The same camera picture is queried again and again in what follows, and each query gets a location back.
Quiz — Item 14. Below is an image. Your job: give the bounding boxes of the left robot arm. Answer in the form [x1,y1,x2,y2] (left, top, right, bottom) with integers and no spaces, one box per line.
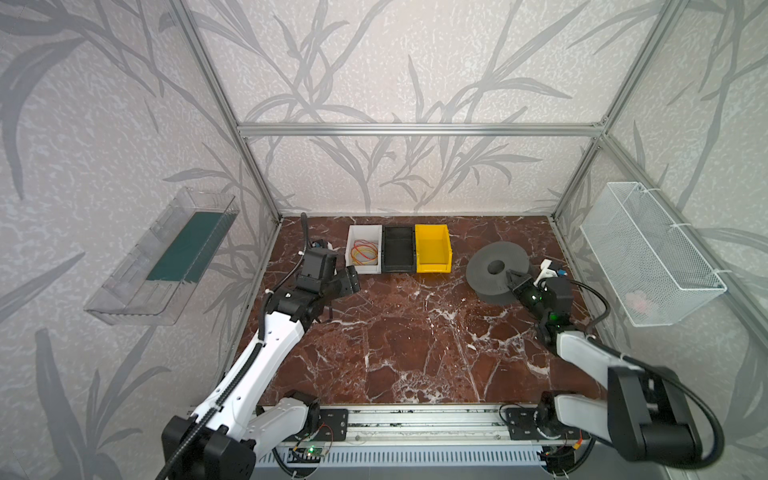
[157,237,360,479]

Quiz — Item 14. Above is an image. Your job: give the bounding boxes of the white wire basket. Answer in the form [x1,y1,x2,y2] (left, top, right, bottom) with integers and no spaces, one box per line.
[580,182,728,328]

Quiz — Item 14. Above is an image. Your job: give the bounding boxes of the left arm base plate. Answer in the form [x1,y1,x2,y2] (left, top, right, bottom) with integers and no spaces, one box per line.
[285,407,350,443]

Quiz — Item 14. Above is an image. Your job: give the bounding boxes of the black plastic bin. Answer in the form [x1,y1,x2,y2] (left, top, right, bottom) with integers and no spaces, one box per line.
[381,226,416,273]

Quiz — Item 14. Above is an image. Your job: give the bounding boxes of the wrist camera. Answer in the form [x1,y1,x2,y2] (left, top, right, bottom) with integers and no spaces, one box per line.
[309,239,334,255]
[534,258,567,285]

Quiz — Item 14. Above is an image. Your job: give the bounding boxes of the yellow plastic bin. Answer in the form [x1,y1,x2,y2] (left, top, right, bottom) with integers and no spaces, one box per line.
[414,224,453,274]

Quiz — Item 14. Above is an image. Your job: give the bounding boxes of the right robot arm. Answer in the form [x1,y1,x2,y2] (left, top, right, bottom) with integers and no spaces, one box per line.
[505,269,725,470]

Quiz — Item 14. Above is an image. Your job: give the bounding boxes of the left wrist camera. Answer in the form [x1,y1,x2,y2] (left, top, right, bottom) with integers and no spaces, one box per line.
[309,239,334,255]

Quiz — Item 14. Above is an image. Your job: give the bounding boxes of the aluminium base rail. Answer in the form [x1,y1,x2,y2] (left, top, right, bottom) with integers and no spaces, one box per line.
[251,403,601,448]

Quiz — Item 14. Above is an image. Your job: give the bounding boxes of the grey perforated spool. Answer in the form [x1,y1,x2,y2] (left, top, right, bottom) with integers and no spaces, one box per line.
[466,241,530,305]

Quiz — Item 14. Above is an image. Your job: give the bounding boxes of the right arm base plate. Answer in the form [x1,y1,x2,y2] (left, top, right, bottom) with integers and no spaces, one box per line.
[498,404,582,444]

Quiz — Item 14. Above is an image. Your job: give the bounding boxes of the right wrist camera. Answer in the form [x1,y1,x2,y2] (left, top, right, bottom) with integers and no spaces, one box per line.
[534,258,567,285]

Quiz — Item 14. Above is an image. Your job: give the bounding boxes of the white plastic bin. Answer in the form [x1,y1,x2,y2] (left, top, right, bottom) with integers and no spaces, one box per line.
[345,225,383,275]

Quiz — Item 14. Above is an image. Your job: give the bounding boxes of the clear wall tray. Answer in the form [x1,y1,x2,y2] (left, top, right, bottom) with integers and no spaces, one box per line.
[84,187,240,326]

